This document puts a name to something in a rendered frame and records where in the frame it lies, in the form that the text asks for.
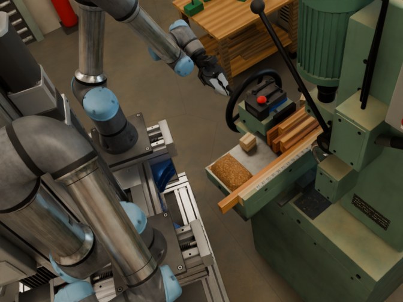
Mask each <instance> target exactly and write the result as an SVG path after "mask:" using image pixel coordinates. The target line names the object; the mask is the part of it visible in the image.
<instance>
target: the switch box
mask: <svg viewBox="0 0 403 302"><path fill-rule="evenodd" d="M402 119H403V63H402V67H401V70H400V73H399V77H398V80H397V82H396V86H395V90H394V92H393V96H392V99H391V102H390V105H389V109H388V112H387V115H386V119H385V122H386V123H388V124H389V125H391V126H393V127H394V128H396V129H397V130H399V131H401V132H403V129H402V128H401V125H402V123H401V120H402Z"/></svg>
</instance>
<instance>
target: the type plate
mask: <svg viewBox="0 0 403 302"><path fill-rule="evenodd" d="M351 203H352V204H353V205H354V206H355V207H357V208H358V209H359V210H360V211H361V212H363V213H364V214H366V215H367V216H368V217H369V218H370V219H372V220H373V221H374V222H375V223H377V224H378V225H379V226H381V227H382V228H383V229H384V230H385V231H386V230H387V228H388V226H389V224H390V220H388V219H387V218H385V217H384V216H383V215H382V214H381V213H379V212H378V211H376V209H374V208H373V207H371V206H370V205H369V204H368V203H366V202H365V201H364V200H362V199H361V198H360V197H358V196H357V195H356V194H354V195H353V200H352V202H351Z"/></svg>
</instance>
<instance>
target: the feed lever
mask: <svg viewBox="0 0 403 302"><path fill-rule="evenodd" d="M264 8H265V4H264V1H263V0H253V1H252V2H251V5H250V9H251V11H252V12H253V13H254V14H258V15H259V16H260V18H261V20H262V22H263V23H264V25H265V27H266V29H267V31H268V33H269V34H270V36H271V38H272V39H273V42H274V43H275V45H276V47H277V49H278V50H279V52H280V54H281V56H282V58H283V60H284V61H285V63H286V65H287V66H288V68H289V70H290V72H291V74H292V76H293V77H294V79H295V81H296V83H297V85H298V86H299V88H300V90H301V92H302V93H303V95H304V97H305V99H306V101H307V102H308V104H309V106H310V108H311V110H312V112H313V113H314V115H315V117H316V118H317V120H318V122H319V124H320V126H321V128H322V129H323V132H322V133H321V134H320V135H318V136H317V144H318V146H319V147H320V149H321V150H322V151H323V152H325V153H327V154H330V155H332V154H333V153H332V152H330V151H329V145H330V138H331V133H332V126H330V127H327V125H326V123H325V121H324V119H323V117H322V116H321V114H320V112H319V110H318V108H317V106H316V105H315V103H314V101H313V100H312V98H311V96H310V94H309V92H308V90H307V88H306V87H305V85H304V83H303V81H302V79H301V78H300V76H299V74H298V72H297V71H296V69H295V67H294V65H293V63H292V61H291V60H290V58H289V56H288V54H287V52H286V51H285V49H284V47H283V45H282V44H281V42H280V40H279V38H278V36H277V34H276V32H275V31H274V29H273V27H272V25H271V24H270V21H269V20H268V18H267V16H266V15H265V13H264Z"/></svg>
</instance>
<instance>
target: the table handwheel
mask: <svg viewBox="0 0 403 302"><path fill-rule="evenodd" d="M263 76H271V77H272V78H274V79H275V84H276V85H277V86H278V87H280V88H282V80H281V76H280V75H279V74H278V72H277V71H275V70H273V69H270V68H263V69H260V70H257V71H255V72H253V73H251V74H250V75H249V76H247V77H246V78H245V79H243V80H242V81H241V83H240V84H239V85H238V86H237V88H236V89H235V90H234V92H233V93H232V95H231V97H230V99H229V101H228V104H227V108H226V111H225V120H226V123H227V126H228V127H229V128H230V129H231V130H232V131H234V132H238V133H241V132H239V131H238V130H237V128H236V125H235V124H234V122H235V121H236V120H237V119H238V118H239V117H240V116H239V113H238V114H237V115H235V116H234V117H233V110H234V106H235V104H236V101H237V99H238V98H239V96H240V95H241V93H242V92H243V91H244V90H245V88H246V87H247V86H248V85H249V84H250V83H252V82H253V81H254V80H256V79H258V82H257V84H260V83H261V82H262V80H263Z"/></svg>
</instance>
